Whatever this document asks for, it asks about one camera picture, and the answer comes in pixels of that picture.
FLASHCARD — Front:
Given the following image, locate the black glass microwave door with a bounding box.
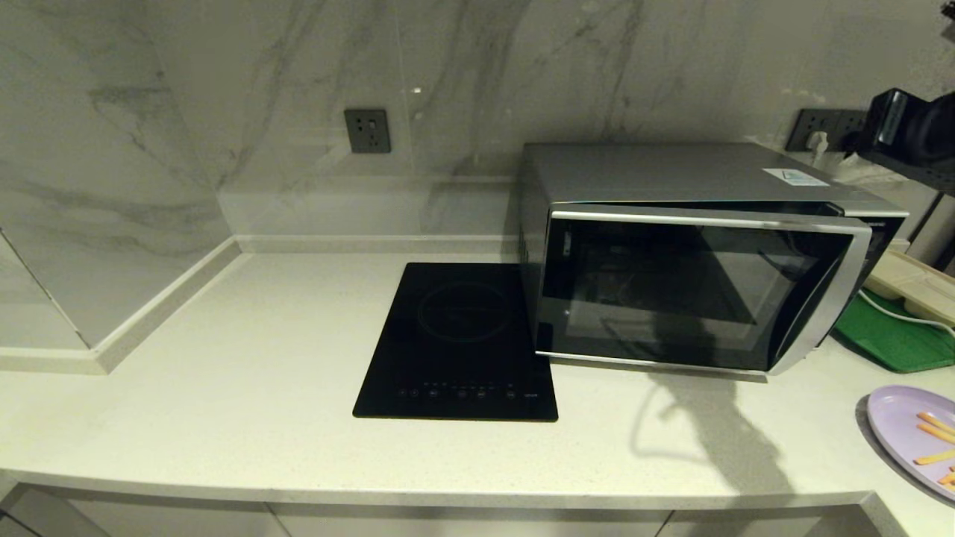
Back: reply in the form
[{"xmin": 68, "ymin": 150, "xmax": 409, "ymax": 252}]
[{"xmin": 535, "ymin": 203, "xmax": 872, "ymax": 376}]

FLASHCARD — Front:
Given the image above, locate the purple plate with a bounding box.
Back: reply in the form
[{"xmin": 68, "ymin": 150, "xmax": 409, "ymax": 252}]
[{"xmin": 867, "ymin": 385, "xmax": 955, "ymax": 502}]

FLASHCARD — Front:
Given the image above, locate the silver microwave oven body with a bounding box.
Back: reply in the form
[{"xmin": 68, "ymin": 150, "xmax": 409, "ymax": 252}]
[{"xmin": 519, "ymin": 142, "xmax": 911, "ymax": 374}]

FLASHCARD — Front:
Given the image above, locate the white sticker label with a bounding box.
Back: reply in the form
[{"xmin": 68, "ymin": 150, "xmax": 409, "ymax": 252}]
[{"xmin": 763, "ymin": 168, "xmax": 830, "ymax": 187}]

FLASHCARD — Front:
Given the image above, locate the beige power strip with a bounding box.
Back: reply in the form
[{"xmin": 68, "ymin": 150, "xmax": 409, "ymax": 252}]
[{"xmin": 864, "ymin": 250, "xmax": 955, "ymax": 325}]

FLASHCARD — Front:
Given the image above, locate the green plastic tray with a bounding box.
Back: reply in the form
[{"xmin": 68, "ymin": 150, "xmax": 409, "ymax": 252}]
[{"xmin": 832, "ymin": 287, "xmax": 955, "ymax": 374}]

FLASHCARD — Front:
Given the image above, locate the black induction cooktop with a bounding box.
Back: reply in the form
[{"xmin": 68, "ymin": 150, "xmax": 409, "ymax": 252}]
[{"xmin": 352, "ymin": 262, "xmax": 559, "ymax": 424}]

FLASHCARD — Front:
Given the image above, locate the grey double wall socket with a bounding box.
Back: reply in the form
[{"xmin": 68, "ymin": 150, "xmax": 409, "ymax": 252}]
[{"xmin": 785, "ymin": 108, "xmax": 870, "ymax": 154}]

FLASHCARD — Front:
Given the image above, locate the white power cable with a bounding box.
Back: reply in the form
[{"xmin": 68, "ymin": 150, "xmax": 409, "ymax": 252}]
[{"xmin": 858, "ymin": 289, "xmax": 955, "ymax": 329}]

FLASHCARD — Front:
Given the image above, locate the grey single wall socket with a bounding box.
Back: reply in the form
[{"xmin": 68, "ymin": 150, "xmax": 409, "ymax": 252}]
[{"xmin": 344, "ymin": 109, "xmax": 392, "ymax": 154}]

